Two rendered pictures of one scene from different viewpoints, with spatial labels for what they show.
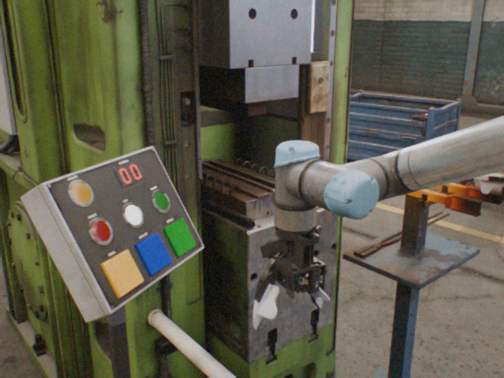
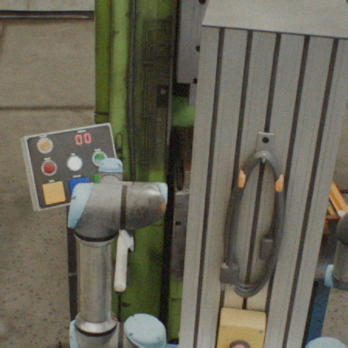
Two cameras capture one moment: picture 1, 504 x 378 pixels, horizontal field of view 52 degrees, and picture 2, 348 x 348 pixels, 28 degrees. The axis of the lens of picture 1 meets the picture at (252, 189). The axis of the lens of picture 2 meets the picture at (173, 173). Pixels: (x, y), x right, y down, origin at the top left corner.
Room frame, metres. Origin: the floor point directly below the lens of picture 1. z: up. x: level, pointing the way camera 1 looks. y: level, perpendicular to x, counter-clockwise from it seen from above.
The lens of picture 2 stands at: (-0.62, -1.38, 2.36)
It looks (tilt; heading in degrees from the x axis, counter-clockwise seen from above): 29 degrees down; 35
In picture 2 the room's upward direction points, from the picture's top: 3 degrees clockwise
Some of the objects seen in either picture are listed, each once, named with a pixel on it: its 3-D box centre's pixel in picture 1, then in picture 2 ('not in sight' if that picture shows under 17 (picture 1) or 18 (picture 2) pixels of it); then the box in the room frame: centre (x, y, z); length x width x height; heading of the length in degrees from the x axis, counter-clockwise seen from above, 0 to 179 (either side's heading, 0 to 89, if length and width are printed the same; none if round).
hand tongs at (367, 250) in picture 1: (406, 232); not in sight; (1.81, -0.58, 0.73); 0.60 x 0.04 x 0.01; 132
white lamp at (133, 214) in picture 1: (133, 214); (74, 163); (1.04, 0.26, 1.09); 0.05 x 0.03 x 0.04; 128
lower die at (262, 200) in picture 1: (231, 186); (205, 153); (1.66, 0.07, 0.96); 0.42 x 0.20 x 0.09; 38
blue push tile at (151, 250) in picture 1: (152, 254); (78, 188); (1.02, 0.22, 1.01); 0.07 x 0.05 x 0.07; 153
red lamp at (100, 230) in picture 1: (100, 231); (49, 168); (0.95, 0.30, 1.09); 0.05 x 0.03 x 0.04; 128
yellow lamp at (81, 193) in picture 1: (81, 193); (44, 145); (0.97, 0.34, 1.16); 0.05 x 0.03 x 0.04; 128
